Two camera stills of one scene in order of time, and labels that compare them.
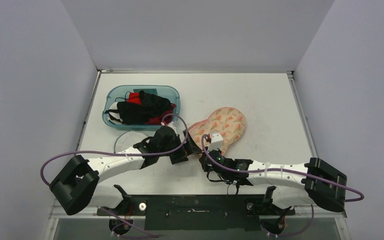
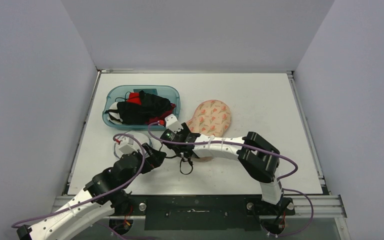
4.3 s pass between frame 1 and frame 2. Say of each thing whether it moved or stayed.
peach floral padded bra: moved
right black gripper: moved
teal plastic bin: stayed
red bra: stayed
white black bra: stayed
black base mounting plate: stayed
